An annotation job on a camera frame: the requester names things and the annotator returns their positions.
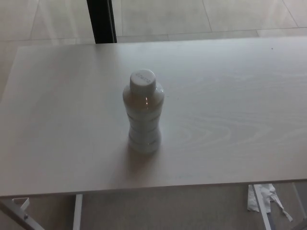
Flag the clear plastic bottle white cap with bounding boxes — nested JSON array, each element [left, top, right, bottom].
[[122, 69, 166, 154]]

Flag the white metal table leg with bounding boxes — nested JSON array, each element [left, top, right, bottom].
[[72, 194, 83, 230]]

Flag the crumpled white paper scrap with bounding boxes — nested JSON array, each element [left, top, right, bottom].
[[247, 184, 294, 221]]

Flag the white slanted table leg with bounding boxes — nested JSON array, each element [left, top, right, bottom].
[[253, 184, 277, 230]]

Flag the grey diagonal table brace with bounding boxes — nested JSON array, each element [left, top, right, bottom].
[[0, 200, 46, 230]]

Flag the black vertical post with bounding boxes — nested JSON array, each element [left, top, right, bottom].
[[86, 0, 118, 44]]

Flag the white metal table bracket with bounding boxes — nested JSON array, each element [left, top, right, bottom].
[[12, 196, 30, 212]]

